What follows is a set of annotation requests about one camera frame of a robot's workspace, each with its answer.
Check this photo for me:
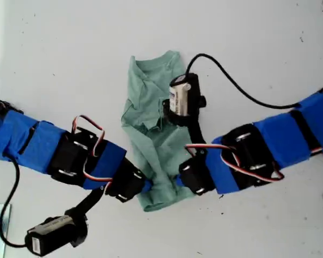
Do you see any green t-shirt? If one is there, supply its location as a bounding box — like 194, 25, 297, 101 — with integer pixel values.
120, 49, 197, 213

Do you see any gripper red white wire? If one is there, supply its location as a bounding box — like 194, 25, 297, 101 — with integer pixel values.
81, 154, 115, 189
185, 144, 236, 156

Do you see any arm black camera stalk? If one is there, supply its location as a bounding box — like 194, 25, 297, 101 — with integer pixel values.
74, 185, 110, 216
187, 119, 208, 160

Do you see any wrist red white wire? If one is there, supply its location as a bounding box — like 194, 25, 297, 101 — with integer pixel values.
71, 114, 106, 157
220, 150, 285, 181

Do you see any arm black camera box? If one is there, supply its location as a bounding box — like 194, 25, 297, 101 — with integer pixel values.
161, 73, 207, 127
25, 206, 90, 256

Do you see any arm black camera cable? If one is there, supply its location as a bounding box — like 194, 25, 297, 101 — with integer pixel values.
186, 53, 302, 110
0, 158, 29, 248

